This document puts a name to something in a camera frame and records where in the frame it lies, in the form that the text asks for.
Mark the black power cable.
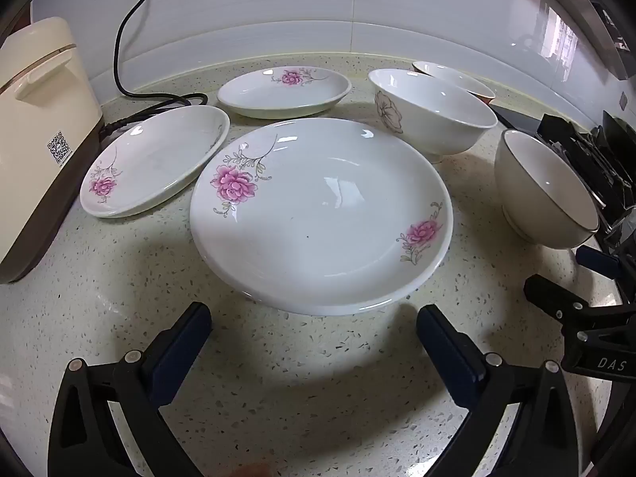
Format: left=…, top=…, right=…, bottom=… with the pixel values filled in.
left=98, top=0, right=207, bottom=141

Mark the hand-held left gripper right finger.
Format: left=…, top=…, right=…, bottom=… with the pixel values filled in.
left=416, top=304, right=592, bottom=477

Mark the small white floral plate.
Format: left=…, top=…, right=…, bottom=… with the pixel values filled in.
left=217, top=66, right=353, bottom=120

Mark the large white floral plate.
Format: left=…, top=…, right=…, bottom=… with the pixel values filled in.
left=190, top=118, right=454, bottom=316

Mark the cream rice cooker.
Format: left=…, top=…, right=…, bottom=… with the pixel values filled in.
left=0, top=16, right=106, bottom=285

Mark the medium white floral plate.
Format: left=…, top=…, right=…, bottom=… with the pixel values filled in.
left=79, top=106, right=231, bottom=218

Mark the black gas stove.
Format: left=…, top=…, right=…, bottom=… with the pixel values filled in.
left=489, top=104, right=636, bottom=304

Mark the white bowl with orange outside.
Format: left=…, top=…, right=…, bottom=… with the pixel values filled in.
left=412, top=60, right=496, bottom=106

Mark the steel range hood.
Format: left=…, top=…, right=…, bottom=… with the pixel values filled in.
left=512, top=0, right=636, bottom=80

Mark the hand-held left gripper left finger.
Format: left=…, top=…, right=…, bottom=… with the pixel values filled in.
left=47, top=302, right=213, bottom=477

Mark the white bowl with beige flower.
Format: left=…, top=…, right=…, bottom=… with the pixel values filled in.
left=368, top=68, right=498, bottom=164

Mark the white bowl with gold rim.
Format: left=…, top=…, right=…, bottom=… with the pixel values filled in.
left=494, top=129, right=601, bottom=250

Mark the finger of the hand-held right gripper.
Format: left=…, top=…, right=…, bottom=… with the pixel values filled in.
left=523, top=274, right=604, bottom=331
left=575, top=247, right=626, bottom=280

